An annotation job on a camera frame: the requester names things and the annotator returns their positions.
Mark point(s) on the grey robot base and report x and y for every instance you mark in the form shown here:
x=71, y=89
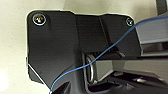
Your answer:
x=53, y=43

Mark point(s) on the grey cylindrical torso joint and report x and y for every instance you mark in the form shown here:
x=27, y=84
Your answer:
x=90, y=70

